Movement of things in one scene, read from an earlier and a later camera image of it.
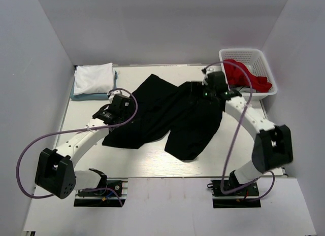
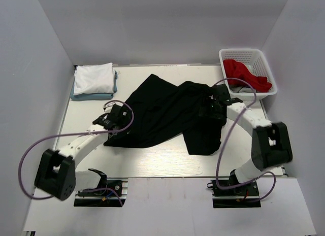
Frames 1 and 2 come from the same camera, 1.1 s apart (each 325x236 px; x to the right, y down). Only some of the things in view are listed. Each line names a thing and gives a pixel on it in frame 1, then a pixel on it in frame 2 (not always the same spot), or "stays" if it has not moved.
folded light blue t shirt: x=102 y=96 stays
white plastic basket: x=255 y=61 stays
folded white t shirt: x=93 y=78 stays
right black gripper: x=206 y=86 → x=209 y=100
